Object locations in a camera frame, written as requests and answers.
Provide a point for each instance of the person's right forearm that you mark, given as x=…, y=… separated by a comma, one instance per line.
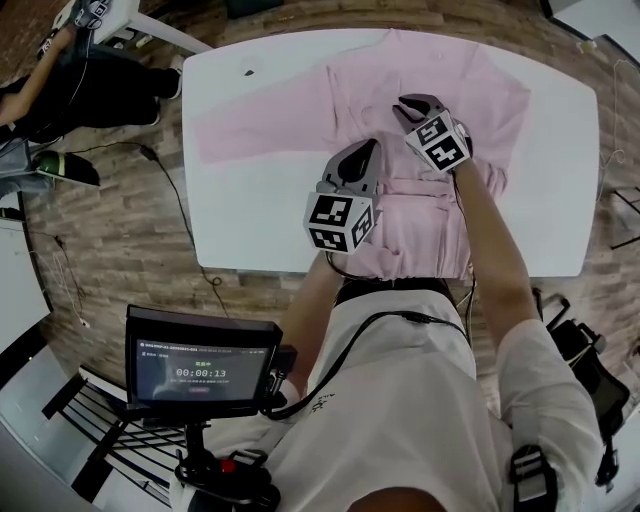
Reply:
x=495, y=240

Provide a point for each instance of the black backpack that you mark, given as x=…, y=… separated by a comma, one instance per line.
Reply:
x=247, y=7

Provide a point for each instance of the black metal frame chair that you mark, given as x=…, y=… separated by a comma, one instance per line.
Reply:
x=95, y=415

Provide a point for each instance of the person's white t-shirt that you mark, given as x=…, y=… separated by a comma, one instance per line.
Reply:
x=410, y=410

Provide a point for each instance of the black monitor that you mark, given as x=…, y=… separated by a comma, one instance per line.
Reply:
x=200, y=370

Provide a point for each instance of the large white table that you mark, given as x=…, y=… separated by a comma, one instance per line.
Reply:
x=250, y=210

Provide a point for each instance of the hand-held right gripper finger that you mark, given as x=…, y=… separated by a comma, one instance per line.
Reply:
x=404, y=120
x=427, y=101

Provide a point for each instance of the pink robe garment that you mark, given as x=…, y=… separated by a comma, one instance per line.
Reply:
x=280, y=115

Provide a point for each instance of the black office chair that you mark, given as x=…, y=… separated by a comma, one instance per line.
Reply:
x=600, y=390

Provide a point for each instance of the dark blue oval pad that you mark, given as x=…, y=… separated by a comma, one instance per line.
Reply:
x=65, y=167

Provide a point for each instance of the black folding chair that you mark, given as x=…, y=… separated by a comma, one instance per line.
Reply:
x=627, y=220

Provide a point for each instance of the small pale bottle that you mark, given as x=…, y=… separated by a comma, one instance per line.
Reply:
x=588, y=45

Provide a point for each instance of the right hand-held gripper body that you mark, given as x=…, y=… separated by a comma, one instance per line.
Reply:
x=440, y=145

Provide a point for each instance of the person's dark trousers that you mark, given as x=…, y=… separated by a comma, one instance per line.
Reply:
x=400, y=287

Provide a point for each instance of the person's left forearm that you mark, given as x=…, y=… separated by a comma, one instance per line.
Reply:
x=310, y=300

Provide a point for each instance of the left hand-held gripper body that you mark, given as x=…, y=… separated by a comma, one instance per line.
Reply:
x=335, y=215

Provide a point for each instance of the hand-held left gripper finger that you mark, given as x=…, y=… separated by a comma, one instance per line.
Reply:
x=335, y=170
x=375, y=175

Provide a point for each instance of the black monitor mount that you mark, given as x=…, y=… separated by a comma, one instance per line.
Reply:
x=220, y=470

